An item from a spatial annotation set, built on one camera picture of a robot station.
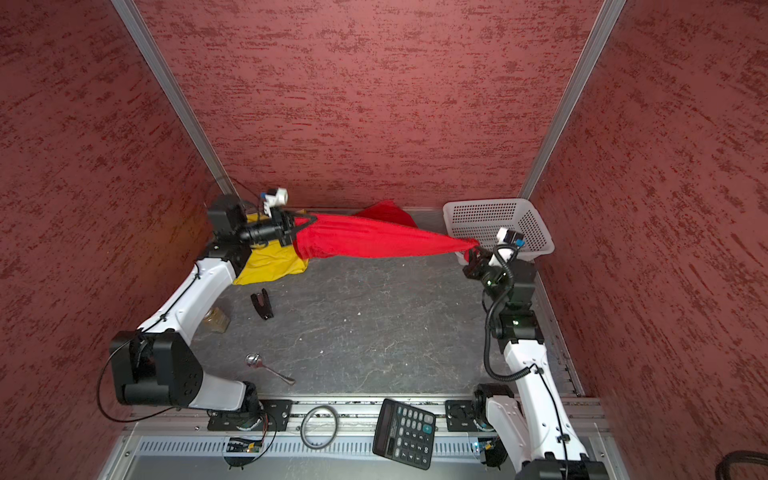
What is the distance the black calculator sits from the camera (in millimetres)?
693

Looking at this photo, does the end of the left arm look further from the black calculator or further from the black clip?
the black calculator

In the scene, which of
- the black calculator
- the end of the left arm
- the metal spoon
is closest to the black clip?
the metal spoon

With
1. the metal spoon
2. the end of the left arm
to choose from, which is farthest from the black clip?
the end of the left arm

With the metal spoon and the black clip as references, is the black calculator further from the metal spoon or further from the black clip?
the black clip

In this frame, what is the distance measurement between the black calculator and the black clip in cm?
46

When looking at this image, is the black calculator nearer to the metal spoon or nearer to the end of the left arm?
the metal spoon

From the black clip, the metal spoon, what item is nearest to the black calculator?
the metal spoon

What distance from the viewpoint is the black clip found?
927 millimetres

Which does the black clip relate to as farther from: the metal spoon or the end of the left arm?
the end of the left arm

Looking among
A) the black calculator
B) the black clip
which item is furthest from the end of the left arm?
the black calculator
